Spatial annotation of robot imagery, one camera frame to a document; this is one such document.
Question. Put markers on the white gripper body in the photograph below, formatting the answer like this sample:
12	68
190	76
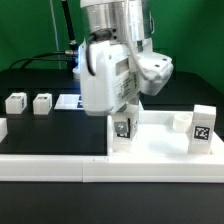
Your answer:
107	83

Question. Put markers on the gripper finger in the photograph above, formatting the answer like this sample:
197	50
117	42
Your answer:
122	128

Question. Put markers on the white square table top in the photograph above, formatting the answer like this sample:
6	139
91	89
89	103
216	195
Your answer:
164	132

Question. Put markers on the white sheet with AprilTags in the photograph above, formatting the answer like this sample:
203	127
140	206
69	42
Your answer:
75	102

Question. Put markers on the white thin pole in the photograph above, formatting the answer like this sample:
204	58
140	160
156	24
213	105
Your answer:
54	25

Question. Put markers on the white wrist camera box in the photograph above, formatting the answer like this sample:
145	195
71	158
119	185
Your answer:
157	70

